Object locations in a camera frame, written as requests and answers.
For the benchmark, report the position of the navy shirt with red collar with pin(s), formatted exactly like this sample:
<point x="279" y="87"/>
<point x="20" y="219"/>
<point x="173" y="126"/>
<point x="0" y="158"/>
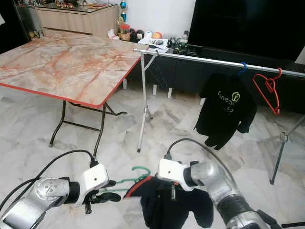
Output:
<point x="167" y="210"/>

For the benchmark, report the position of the green plastic hanger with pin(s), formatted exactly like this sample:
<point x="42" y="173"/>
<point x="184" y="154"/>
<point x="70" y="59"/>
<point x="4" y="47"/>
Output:
<point x="143" y="168"/>

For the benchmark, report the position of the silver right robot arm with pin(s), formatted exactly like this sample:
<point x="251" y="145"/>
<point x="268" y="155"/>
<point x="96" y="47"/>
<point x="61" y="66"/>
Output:
<point x="224" y="191"/>

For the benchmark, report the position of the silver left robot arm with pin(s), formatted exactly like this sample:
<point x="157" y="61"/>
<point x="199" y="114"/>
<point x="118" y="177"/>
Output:
<point x="38" y="195"/>

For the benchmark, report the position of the blue plastic hanger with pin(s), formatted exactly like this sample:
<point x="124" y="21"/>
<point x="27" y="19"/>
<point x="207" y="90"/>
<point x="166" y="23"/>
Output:
<point x="245" y="67"/>

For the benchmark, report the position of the red plastic hanger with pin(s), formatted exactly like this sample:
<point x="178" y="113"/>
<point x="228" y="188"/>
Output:
<point x="270" y="82"/>

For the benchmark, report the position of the black t-shirt with green logo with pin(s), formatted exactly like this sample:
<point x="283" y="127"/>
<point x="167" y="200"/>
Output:
<point x="219" y="119"/>

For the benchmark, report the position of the black TV cabinet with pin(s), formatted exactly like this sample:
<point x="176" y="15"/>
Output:
<point x="181" y="74"/>

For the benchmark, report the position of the silver metal clothes rack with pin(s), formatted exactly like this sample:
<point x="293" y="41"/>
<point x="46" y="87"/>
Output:
<point x="209" y="60"/>

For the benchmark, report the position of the marble folding table red edge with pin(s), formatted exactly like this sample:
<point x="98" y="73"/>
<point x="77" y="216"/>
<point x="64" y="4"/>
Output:
<point x="71" y="64"/>

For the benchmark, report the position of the stack of white papers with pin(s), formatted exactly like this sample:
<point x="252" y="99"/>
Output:
<point x="155" y="44"/>

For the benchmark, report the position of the small bottle with green label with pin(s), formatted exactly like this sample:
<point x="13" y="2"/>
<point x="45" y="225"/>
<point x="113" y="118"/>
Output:
<point x="184" y="36"/>

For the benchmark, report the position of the orange ball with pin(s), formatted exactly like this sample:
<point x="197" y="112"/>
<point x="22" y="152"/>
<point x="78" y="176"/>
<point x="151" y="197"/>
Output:
<point x="157" y="35"/>

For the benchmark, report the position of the white and blue ball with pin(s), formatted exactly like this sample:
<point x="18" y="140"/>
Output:
<point x="148" y="34"/>

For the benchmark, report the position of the black and red plush ball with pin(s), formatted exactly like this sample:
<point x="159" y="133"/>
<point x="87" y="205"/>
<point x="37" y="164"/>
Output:
<point x="132" y="34"/>

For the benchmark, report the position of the jar with red lid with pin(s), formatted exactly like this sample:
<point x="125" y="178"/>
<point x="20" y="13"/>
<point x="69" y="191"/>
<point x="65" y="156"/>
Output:
<point x="125" y="32"/>

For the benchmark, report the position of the light wooden sideboard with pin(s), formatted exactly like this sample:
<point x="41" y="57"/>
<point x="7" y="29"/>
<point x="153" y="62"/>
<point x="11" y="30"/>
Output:
<point x="76" y="21"/>

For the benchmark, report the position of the black television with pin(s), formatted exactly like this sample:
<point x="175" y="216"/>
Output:
<point x="243" y="24"/>

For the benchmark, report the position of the gold and blue trophy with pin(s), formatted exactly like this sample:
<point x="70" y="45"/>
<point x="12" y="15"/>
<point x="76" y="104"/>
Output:
<point x="123" y="5"/>

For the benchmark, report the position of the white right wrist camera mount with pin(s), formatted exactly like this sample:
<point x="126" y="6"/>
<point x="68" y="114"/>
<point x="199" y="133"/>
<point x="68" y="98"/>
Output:
<point x="170" y="171"/>

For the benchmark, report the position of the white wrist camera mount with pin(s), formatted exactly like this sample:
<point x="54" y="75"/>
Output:
<point x="94" y="177"/>
<point x="170" y="171"/>

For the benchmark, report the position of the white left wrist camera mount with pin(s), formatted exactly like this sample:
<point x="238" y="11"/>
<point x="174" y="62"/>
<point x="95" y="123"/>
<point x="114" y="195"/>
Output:
<point x="94" y="177"/>

